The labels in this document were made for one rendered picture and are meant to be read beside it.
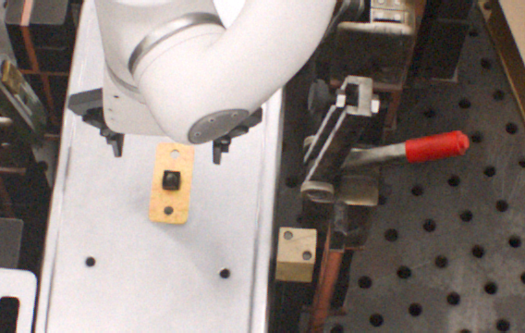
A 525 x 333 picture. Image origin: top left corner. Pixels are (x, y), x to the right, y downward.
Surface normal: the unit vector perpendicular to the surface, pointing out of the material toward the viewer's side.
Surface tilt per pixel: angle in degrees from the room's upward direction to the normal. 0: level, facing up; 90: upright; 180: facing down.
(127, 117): 92
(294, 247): 0
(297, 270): 90
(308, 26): 69
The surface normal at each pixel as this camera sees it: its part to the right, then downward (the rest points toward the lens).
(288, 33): 0.59, 0.48
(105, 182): 0.02, -0.40
